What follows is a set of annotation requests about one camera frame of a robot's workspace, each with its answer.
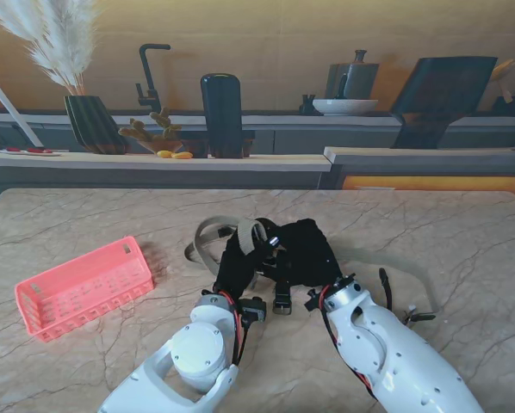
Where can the white pampas grass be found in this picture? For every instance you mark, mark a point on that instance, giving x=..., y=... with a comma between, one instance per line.
x=63, y=51

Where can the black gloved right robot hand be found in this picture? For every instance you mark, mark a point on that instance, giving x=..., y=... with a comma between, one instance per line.
x=309, y=254

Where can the pink plastic storage basket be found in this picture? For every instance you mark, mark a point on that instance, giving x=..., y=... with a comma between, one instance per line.
x=81, y=284

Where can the grey counter with orange light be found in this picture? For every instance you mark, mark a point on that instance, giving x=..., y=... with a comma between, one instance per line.
x=412, y=165

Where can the yellow orange fruit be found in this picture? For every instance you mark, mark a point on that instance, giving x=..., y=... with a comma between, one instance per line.
x=164, y=153
x=182, y=155

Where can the dark slanted board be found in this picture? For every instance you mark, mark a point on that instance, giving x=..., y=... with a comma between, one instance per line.
x=442, y=99

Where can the white leaning slat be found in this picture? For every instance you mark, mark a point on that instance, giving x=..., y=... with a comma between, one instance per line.
x=16, y=117

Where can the black leather belt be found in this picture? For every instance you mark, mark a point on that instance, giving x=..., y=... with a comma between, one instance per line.
x=282, y=297

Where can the long beige woven belt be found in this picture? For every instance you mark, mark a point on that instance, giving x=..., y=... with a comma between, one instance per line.
x=395, y=259

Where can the black kitchen faucet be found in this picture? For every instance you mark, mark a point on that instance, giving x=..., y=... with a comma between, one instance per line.
x=149, y=73

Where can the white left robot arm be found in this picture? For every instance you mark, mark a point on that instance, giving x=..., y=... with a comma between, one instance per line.
x=197, y=353

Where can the grey back cabinet counter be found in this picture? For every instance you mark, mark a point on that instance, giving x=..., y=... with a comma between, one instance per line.
x=283, y=120

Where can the cactus plant in bowl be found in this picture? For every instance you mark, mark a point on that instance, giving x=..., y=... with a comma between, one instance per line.
x=167, y=129

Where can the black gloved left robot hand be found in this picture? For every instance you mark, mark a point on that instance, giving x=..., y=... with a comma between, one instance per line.
x=236, y=271

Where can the white shallow bowl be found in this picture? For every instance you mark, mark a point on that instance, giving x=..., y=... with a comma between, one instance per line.
x=345, y=106

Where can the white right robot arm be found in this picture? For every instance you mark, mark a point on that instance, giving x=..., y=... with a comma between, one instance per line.
x=378, y=335

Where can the dark ribbed vase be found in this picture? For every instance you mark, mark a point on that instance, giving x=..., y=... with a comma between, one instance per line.
x=94, y=125

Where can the yellow wooden utensil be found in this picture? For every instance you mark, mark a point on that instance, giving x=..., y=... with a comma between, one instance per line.
x=503, y=69

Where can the small black bottles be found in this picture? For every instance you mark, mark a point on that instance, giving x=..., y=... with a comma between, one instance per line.
x=307, y=107

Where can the plate with red slices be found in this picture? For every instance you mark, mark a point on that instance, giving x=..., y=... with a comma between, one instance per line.
x=33, y=151

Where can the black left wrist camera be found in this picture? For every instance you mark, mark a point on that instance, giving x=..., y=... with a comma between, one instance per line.
x=253, y=310

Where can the grey jug with lid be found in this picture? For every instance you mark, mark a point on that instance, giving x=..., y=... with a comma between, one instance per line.
x=361, y=81

